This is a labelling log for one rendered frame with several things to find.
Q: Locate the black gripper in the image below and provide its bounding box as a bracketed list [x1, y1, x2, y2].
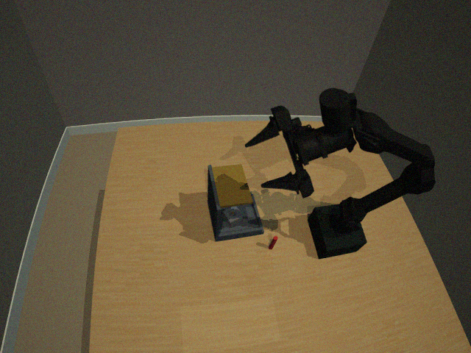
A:
[245, 105, 330, 198]

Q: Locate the dark red peg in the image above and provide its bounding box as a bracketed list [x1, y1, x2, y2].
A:
[269, 236, 278, 249]

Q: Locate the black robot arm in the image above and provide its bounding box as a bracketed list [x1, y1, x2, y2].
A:
[319, 88, 436, 236]

